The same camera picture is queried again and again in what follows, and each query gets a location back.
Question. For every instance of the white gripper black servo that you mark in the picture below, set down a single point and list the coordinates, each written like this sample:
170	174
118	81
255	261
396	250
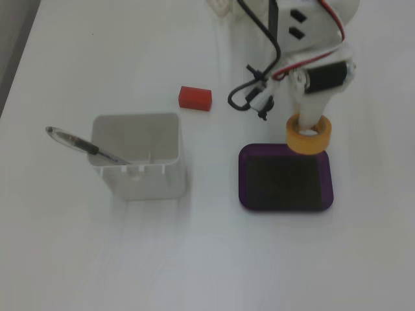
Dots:
325	78

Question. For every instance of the yellow masking tape roll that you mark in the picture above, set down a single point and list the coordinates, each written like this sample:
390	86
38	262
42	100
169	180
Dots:
308	144

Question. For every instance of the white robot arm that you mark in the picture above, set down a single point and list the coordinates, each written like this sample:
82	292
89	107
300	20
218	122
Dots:
311	22

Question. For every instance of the purple metal tray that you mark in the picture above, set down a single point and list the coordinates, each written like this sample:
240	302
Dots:
328	181

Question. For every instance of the black square tray mat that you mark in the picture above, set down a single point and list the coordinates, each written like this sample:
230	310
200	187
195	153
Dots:
282	181

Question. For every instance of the red rectangular block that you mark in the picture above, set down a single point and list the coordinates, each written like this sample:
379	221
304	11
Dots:
195	98

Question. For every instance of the white plastic pen holder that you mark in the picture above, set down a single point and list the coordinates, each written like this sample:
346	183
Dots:
146	184

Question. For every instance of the clear ballpoint pen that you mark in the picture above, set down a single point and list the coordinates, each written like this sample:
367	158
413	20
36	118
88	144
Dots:
76	141

